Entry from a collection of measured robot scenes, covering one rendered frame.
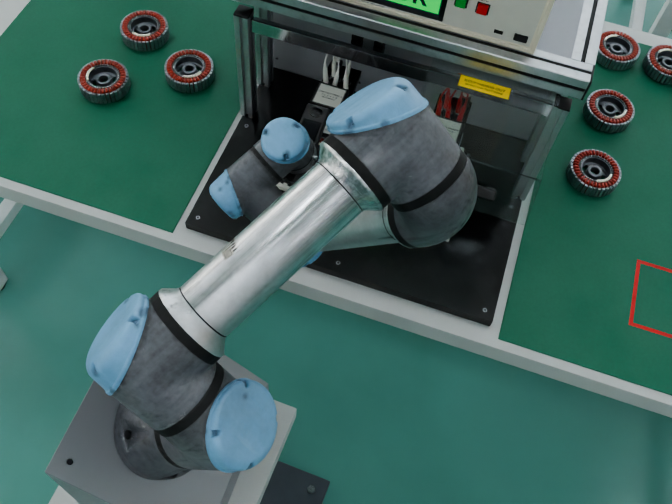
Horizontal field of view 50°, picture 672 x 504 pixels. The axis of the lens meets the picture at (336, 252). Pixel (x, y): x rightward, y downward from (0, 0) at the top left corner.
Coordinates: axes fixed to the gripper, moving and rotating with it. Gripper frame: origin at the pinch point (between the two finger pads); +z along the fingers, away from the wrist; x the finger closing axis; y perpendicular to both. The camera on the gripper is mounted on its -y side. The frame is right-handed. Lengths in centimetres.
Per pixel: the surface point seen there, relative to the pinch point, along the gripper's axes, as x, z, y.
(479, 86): 28.0, -20.4, -19.1
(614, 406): 95, 72, 34
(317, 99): -1.9, -8.4, -11.1
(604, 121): 58, 19, -31
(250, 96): -17.7, 0.0, -9.4
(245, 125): -18.1, 4.7, -3.8
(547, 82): 39.2, -20.7, -23.0
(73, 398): -53, 46, 78
